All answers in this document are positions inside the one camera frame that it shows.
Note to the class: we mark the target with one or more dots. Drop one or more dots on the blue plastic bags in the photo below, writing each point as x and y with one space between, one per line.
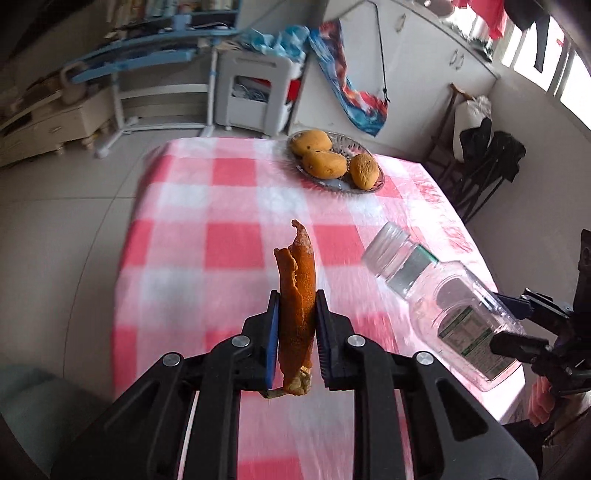
286 41

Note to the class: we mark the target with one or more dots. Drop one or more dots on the pink checkered tablecloth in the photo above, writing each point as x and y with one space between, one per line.
194 240

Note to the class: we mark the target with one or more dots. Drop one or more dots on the patterned fruit plate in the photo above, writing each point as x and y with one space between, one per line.
334 184

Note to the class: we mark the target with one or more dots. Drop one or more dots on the white cabinet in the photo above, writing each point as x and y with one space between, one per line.
429 55

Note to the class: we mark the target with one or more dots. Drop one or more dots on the beige kettle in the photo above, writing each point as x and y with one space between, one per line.
74 92

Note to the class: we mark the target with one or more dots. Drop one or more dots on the cream low cabinet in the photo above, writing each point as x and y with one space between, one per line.
46 129

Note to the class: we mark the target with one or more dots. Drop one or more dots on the black garment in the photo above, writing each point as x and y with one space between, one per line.
503 152

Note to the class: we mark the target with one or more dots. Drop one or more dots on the white bag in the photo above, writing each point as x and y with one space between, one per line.
466 115

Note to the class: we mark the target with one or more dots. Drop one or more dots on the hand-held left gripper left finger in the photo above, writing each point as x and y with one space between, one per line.
273 332

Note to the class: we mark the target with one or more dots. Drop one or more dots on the row of books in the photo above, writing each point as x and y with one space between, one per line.
157 7

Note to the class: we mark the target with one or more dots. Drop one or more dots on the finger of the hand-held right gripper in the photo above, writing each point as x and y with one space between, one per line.
517 346
517 304

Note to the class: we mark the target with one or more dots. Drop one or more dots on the colourful printed cloth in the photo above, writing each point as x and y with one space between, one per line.
364 106

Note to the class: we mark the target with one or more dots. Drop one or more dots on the dark folding chair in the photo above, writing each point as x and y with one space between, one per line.
480 184

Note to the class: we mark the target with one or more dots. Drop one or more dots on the red hanging garment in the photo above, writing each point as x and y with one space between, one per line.
485 16

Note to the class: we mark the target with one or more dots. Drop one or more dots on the person's right forearm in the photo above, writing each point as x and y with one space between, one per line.
568 443

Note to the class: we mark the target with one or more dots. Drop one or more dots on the spotted yellow mango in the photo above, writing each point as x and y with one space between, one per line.
323 164

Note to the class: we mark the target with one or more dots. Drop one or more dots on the orange peel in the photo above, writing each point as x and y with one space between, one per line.
300 286

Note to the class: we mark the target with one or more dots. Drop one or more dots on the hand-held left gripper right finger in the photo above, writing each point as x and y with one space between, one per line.
323 341

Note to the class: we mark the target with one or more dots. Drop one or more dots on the window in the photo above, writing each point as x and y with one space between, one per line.
570 69

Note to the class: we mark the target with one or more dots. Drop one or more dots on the blue study desk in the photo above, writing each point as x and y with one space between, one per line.
138 55

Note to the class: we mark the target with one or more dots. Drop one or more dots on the grey green chair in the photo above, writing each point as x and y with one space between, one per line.
46 406

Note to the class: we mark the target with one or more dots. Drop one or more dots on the grey white plastic stool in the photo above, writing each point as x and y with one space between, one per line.
249 69

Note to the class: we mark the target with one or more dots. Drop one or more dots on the round yellow mango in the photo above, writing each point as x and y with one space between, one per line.
364 170

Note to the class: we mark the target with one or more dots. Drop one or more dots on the dark hanging garment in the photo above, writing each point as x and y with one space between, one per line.
535 27

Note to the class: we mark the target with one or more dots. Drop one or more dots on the person's right hand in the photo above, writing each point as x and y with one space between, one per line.
542 401

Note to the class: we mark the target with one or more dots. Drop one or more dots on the clear plastic bottle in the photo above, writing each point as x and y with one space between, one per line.
452 300

